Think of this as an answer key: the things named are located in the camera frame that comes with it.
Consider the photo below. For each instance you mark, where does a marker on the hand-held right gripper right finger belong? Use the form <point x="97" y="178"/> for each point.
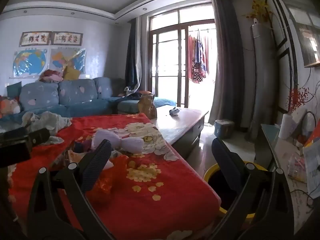
<point x="225" y="160"/>

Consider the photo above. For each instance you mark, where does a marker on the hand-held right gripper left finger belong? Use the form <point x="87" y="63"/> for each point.
<point x="96" y="165"/>

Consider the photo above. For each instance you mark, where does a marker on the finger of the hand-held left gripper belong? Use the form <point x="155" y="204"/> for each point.
<point x="40" y="135"/>

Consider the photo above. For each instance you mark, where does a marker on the yellow round bin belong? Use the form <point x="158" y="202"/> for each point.
<point x="210" y="173"/>

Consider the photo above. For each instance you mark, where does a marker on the pale green cloth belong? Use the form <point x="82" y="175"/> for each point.
<point x="50" y="120"/>

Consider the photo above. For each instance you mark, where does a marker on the teal storage box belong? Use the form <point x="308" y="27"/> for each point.
<point x="224" y="128"/>

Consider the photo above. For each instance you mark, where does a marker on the purple plush toy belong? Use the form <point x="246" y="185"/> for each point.
<point x="130" y="143"/>

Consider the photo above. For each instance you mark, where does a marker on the orange floral cloth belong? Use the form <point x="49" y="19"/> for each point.
<point x="8" y="107"/>

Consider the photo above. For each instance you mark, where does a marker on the teal cushion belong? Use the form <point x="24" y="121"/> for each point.
<point x="14" y="90"/>

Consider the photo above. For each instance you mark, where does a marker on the glass topped cabinet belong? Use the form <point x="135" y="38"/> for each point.
<point x="277" y="152"/>

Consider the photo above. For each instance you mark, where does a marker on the dark wooden coffee table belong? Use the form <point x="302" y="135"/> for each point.
<point x="180" y="125"/>

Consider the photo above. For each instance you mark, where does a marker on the blue sofa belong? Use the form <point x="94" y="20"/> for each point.
<point x="75" y="90"/>

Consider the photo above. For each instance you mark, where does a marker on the pile of red clothes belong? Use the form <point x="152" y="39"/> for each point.
<point x="51" y="76"/>

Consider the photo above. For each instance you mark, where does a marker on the red floral blanket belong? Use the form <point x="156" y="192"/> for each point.
<point x="180" y="205"/>

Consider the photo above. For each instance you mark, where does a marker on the yellow cushion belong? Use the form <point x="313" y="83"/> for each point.
<point x="71" y="73"/>

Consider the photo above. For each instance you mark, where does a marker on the white vase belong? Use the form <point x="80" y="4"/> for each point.
<point x="287" y="127"/>

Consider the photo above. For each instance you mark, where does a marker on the small dark object on table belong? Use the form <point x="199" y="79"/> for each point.
<point x="174" y="111"/>

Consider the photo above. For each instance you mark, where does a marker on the colour swatch card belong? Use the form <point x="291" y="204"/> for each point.
<point x="296" y="167"/>

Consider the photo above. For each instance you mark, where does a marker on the world map poster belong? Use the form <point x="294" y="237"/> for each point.
<point x="30" y="62"/>

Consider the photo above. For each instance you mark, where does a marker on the brown paper bag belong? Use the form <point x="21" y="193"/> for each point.
<point x="146" y="106"/>

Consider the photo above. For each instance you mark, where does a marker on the dark clothes on sofa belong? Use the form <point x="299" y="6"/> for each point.
<point x="136" y="95"/>

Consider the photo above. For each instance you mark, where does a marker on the white card box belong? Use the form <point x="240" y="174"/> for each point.
<point x="300" y="120"/>

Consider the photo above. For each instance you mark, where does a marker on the white printed paper sheet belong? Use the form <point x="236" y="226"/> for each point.
<point x="312" y="167"/>

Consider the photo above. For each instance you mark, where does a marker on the grey standing air conditioner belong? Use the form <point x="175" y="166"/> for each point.
<point x="261" y="80"/>

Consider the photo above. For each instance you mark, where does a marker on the red colourful picture book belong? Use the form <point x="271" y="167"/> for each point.
<point x="312" y="138"/>

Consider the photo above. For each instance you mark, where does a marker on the grey curtain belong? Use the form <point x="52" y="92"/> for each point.
<point x="227" y="67"/>

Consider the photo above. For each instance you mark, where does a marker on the framed calligraphy scroll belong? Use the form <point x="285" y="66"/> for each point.
<point x="67" y="38"/>
<point x="36" y="39"/>

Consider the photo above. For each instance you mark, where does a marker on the hanging laundry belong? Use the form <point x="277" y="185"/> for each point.
<point x="198" y="60"/>

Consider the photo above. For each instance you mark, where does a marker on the brown framed balcony door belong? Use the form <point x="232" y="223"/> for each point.
<point x="182" y="62"/>

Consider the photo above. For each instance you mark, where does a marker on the dark blue curtain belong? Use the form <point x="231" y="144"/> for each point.
<point x="132" y="60"/>

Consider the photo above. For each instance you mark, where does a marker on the yellow artificial flowers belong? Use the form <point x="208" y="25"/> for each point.
<point x="258" y="8"/>

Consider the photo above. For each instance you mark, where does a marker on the wall television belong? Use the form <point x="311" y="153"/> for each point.
<point x="307" y="40"/>

